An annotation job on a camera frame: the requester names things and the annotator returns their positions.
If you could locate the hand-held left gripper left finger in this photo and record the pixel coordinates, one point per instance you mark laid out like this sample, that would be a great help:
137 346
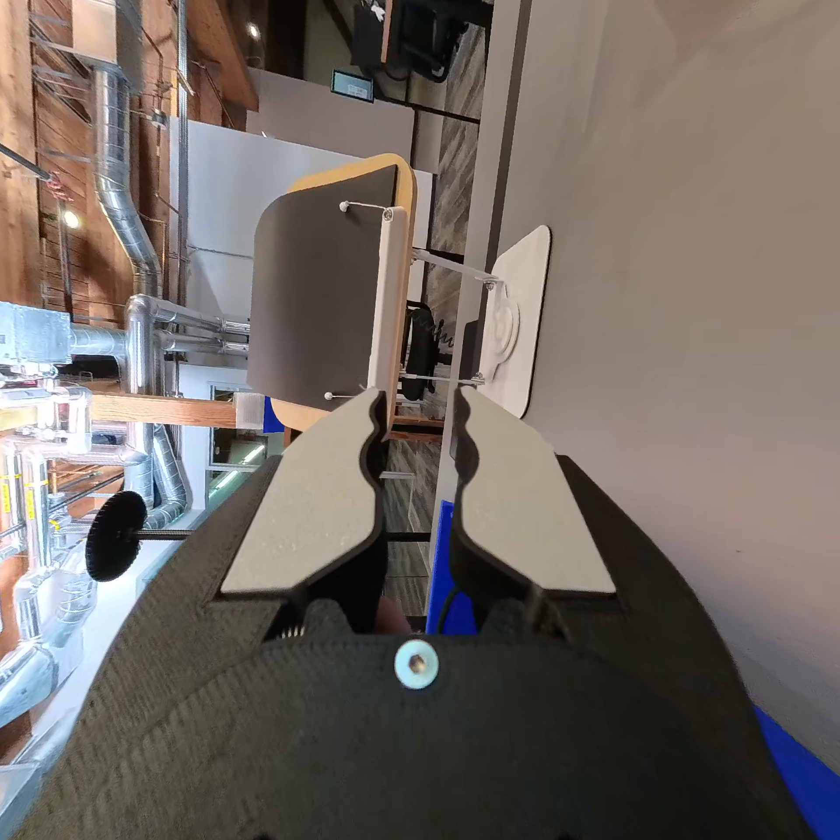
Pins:
308 512

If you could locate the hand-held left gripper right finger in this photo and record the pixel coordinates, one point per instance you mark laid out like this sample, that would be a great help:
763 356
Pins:
525 518

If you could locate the blue plastic bin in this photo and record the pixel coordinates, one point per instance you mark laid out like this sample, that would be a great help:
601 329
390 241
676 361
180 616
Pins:
441 558

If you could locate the blue board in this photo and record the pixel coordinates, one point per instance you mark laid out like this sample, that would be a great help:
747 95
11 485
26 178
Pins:
275 413

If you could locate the black office chair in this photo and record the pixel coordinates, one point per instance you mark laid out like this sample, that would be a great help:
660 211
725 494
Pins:
420 367

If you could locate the cluster of silver insulated pipes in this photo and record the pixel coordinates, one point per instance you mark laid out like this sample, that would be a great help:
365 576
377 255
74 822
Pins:
39 656

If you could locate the silver spiral ventilation duct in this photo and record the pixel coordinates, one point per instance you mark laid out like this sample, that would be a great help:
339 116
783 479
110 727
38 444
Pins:
118 164

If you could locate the small wall screen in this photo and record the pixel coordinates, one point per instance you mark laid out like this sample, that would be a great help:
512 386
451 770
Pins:
352 85

